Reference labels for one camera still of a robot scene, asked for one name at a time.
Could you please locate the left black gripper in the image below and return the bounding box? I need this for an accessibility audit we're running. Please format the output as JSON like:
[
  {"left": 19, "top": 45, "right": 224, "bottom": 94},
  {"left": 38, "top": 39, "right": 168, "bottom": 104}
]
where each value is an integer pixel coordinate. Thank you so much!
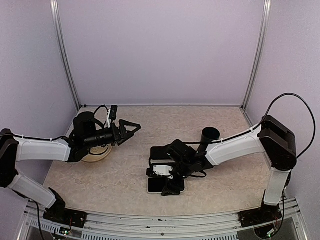
[{"left": 83, "top": 118, "right": 141, "bottom": 148}]

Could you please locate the clear white phone case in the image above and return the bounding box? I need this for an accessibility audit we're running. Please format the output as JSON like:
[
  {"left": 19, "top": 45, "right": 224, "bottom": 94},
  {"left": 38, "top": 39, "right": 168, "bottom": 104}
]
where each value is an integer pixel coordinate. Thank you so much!
[{"left": 147, "top": 177, "right": 185, "bottom": 197}]

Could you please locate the black phone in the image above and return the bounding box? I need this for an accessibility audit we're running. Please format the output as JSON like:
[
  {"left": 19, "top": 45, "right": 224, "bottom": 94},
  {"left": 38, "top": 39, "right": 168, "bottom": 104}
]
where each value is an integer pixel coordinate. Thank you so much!
[{"left": 146, "top": 178, "right": 185, "bottom": 194}]

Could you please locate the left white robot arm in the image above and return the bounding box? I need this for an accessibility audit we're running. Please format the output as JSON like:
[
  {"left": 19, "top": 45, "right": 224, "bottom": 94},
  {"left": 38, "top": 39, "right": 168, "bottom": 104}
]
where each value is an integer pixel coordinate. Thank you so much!
[{"left": 0, "top": 110, "right": 141, "bottom": 223}]

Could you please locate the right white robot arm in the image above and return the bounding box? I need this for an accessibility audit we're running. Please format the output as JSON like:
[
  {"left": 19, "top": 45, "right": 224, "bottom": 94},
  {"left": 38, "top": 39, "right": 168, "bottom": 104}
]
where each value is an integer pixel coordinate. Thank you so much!
[{"left": 146, "top": 115, "right": 298, "bottom": 222}]

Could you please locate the beige round plate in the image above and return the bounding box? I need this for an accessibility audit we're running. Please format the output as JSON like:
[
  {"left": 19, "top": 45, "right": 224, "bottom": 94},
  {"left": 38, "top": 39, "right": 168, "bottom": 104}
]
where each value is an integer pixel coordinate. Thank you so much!
[{"left": 81, "top": 144, "right": 112, "bottom": 163}]

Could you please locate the dark green mug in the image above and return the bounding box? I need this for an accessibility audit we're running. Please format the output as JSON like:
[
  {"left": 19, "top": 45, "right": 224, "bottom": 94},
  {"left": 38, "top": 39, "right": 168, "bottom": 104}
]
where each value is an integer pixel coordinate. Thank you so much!
[{"left": 197, "top": 127, "right": 221, "bottom": 152}]

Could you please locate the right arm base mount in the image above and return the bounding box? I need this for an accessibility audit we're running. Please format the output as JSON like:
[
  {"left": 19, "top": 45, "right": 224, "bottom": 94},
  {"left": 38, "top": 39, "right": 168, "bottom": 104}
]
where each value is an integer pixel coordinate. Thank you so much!
[{"left": 238, "top": 200, "right": 283, "bottom": 228}]

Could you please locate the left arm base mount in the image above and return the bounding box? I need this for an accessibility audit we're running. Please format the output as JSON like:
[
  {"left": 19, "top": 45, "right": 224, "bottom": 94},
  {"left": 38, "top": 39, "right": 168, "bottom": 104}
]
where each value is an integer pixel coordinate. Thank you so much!
[{"left": 43, "top": 187, "right": 88, "bottom": 229}]

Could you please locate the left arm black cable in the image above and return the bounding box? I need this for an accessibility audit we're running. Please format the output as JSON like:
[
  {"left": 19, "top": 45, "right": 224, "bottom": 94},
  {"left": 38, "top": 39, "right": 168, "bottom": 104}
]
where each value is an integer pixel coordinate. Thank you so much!
[{"left": 0, "top": 133, "right": 68, "bottom": 142}]

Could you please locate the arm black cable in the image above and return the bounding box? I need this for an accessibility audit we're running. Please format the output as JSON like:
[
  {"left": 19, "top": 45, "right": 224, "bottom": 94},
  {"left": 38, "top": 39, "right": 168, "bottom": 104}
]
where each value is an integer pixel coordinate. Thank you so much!
[
  {"left": 184, "top": 92, "right": 317, "bottom": 160},
  {"left": 0, "top": 133, "right": 68, "bottom": 142}
]

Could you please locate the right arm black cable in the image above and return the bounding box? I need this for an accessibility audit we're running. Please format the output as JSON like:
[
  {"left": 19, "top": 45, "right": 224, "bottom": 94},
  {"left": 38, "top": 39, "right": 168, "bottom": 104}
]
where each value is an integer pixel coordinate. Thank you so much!
[{"left": 184, "top": 92, "right": 317, "bottom": 160}]

